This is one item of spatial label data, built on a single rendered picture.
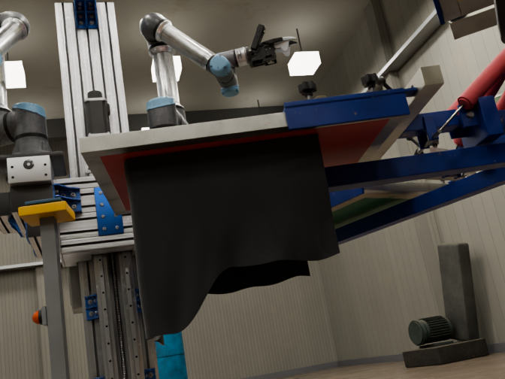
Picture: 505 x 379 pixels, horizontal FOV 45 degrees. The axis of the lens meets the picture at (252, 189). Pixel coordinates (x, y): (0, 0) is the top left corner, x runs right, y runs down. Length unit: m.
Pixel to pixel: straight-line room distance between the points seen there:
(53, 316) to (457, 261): 7.12
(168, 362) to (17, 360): 5.76
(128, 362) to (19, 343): 10.83
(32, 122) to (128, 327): 0.82
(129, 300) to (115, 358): 0.21
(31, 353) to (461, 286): 8.33
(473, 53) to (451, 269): 2.85
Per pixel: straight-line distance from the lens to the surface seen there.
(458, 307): 8.58
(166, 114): 2.38
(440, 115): 1.86
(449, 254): 8.56
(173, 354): 7.81
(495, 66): 1.93
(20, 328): 13.12
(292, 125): 1.44
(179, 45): 2.52
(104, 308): 2.27
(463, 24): 1.58
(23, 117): 2.37
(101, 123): 2.46
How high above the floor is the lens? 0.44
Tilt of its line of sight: 16 degrees up
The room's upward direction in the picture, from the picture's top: 10 degrees counter-clockwise
